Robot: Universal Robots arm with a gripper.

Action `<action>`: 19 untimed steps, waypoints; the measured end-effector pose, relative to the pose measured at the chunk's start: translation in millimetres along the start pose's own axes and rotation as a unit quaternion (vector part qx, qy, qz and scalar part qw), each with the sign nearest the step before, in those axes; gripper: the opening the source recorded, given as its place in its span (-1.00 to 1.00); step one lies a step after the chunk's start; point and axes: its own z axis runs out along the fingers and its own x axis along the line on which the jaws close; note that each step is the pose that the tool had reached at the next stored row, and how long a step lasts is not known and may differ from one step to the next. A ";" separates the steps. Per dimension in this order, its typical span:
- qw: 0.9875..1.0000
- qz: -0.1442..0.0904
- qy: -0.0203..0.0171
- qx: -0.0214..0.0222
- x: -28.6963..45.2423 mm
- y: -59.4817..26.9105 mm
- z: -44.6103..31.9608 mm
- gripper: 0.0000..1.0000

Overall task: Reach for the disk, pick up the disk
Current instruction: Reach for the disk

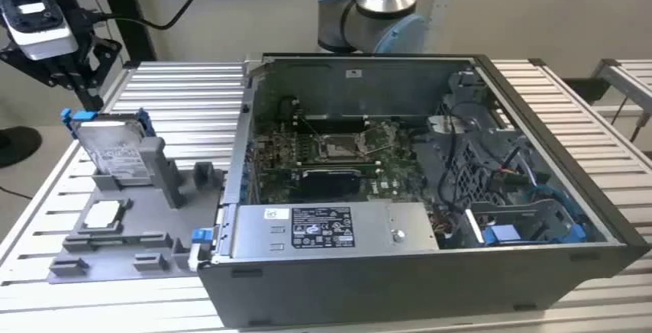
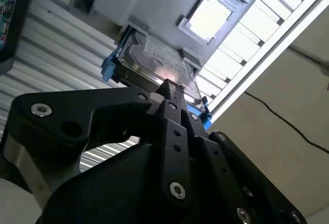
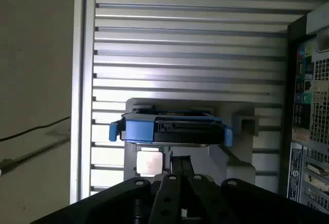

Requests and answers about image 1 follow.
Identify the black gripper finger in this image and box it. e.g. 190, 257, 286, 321
76, 38, 122, 108
0, 50, 72, 90

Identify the CPU socket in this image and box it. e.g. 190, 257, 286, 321
317, 133, 358, 159

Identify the thin black floor cable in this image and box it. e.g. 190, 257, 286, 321
0, 186, 34, 201

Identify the green RAM stick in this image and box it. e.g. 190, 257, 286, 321
76, 235, 160, 244

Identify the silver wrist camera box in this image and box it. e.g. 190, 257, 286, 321
0, 0, 80, 61

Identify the black open PC case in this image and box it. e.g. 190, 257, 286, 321
196, 52, 652, 328

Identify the hard disk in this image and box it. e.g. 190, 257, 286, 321
58, 107, 153, 188

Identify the silver slatted side table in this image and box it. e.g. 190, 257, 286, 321
592, 57, 652, 120

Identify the thin hanging cable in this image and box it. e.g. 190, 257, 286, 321
609, 95, 644, 144

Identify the thin metal locking lever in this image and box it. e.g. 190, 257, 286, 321
297, 114, 322, 138

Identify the perforated grey drive cage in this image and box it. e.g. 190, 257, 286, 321
417, 92, 561, 212

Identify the black graphics card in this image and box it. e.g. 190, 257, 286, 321
298, 168, 364, 201

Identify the black round stand base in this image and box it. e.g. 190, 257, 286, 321
0, 126, 44, 169

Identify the metal socket cover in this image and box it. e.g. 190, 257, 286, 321
358, 122, 401, 149

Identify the black RAM slot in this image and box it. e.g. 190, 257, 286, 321
294, 115, 369, 125
294, 123, 370, 133

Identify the silver power supply unit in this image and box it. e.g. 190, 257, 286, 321
228, 202, 441, 258

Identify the silver CPU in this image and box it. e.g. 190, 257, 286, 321
82, 200, 128, 230

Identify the blue wire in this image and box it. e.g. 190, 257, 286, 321
524, 185, 580, 220

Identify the black metal post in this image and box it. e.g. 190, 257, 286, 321
93, 0, 157, 63

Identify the grey parts rack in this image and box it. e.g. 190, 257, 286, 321
48, 136, 228, 284

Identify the green motherboard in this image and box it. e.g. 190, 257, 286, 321
248, 118, 429, 205

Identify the grey metal disk bay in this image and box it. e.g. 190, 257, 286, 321
464, 198, 588, 249

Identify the red and yellow wire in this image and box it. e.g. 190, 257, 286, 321
490, 166, 518, 182

